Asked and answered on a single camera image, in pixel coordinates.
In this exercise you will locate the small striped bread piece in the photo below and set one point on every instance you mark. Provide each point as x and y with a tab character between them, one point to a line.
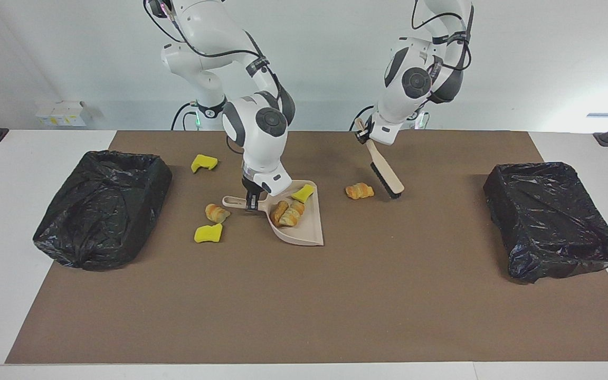
215	212

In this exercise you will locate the beige plastic dustpan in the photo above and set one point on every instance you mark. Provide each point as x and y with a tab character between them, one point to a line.
309	227

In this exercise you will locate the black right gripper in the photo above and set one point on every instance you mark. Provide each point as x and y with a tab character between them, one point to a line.
251	187

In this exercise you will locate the brown table mat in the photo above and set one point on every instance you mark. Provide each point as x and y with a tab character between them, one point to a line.
304	327

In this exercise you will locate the yellow sponge wedge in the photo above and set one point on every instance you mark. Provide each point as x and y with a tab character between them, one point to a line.
303	193

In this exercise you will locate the pale bread chunk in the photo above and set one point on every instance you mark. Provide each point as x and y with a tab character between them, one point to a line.
294	214

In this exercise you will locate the yellow sponge block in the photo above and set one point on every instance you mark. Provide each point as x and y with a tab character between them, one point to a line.
208	234

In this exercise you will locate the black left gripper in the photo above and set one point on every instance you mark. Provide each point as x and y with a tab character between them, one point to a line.
368	134

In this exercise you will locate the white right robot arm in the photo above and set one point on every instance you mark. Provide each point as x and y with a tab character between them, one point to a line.
262	142

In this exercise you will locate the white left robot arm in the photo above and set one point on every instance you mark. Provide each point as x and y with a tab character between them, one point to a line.
404	100

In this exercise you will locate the brown oval bread roll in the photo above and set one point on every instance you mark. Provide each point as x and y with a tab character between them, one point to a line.
277	212

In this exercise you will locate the striped croissant piece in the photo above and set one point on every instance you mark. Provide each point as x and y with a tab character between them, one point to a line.
359	191

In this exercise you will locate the beige hand brush black bristles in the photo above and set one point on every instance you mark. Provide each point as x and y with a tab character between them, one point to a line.
386	171

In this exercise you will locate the black bag lined bin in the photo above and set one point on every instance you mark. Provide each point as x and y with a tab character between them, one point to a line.
98	211
552	221

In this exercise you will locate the notched yellow sponge piece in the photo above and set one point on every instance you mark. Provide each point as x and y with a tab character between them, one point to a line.
201	164

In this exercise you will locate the white cardboard box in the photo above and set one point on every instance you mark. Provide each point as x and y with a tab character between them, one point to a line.
61	113

